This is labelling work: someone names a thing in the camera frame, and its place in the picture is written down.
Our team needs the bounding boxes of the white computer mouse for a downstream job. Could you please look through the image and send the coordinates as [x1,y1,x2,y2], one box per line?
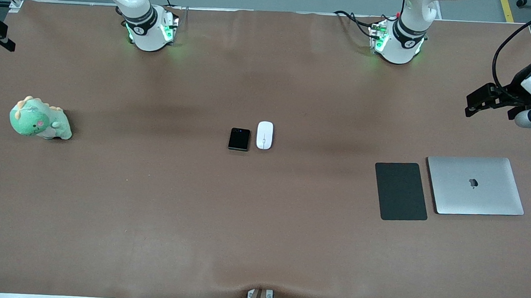
[255,120,275,151]

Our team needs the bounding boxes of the black phone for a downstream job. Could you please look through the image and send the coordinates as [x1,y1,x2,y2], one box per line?
[228,127,252,152]

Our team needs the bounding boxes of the black mouse pad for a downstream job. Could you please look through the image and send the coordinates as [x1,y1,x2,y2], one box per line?
[371,160,432,224]

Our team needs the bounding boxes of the green dinosaur plush toy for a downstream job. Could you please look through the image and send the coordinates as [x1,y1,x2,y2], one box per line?
[8,94,75,141]

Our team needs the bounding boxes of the silver laptop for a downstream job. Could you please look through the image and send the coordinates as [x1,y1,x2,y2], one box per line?
[424,153,528,220]

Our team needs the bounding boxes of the brown table cover mat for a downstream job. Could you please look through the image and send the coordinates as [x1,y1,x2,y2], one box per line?
[0,0,531,298]

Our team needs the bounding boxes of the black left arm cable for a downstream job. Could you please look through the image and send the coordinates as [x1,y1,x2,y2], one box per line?
[490,0,531,99]

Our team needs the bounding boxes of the black left base cables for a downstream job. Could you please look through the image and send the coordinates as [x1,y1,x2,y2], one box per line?
[331,9,377,39]

